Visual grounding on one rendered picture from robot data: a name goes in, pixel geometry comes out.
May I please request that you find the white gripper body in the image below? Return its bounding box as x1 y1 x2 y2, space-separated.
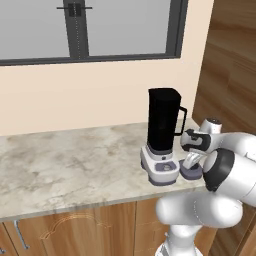
183 151 202 169

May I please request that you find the dark grey blender lid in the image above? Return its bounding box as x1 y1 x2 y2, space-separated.
178 158 205 181

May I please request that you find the black jug blender white base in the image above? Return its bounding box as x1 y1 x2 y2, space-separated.
139 87 189 187

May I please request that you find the wooden cupboard door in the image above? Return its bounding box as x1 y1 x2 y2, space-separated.
133 197 172 256
0 222 13 256
2 201 137 256

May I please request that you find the tall wooden cabinet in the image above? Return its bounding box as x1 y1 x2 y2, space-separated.
191 0 256 256

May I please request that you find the dark framed window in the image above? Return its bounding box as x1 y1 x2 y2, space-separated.
0 0 190 67

